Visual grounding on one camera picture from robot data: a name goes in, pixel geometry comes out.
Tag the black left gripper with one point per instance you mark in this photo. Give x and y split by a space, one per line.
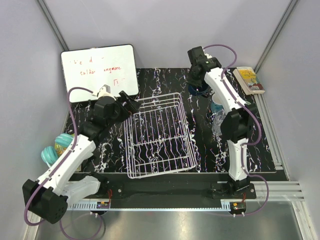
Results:
134 106

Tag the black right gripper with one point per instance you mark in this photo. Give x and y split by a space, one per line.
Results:
197 83

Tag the white wire dish rack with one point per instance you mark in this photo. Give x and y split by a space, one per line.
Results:
157 138

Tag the clear glass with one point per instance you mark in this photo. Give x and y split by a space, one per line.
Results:
217 122

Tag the white slotted cable duct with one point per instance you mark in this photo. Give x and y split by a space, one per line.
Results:
89 206

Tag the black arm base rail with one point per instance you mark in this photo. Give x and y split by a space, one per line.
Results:
172 191

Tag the white dry-erase board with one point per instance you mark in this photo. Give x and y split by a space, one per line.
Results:
92 68

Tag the dark blue ceramic mug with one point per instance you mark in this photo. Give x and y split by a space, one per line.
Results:
199 90

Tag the light blue dotted mug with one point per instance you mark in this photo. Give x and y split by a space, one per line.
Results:
216 104

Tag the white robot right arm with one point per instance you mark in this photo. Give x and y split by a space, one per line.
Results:
207 72

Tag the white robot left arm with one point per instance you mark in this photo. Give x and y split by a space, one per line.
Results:
49 196

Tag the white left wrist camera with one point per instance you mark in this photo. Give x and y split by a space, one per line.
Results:
104 91

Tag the teal headphones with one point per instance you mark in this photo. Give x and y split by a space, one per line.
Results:
49 154

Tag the yellow paperback book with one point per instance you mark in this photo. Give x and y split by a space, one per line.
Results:
248 80

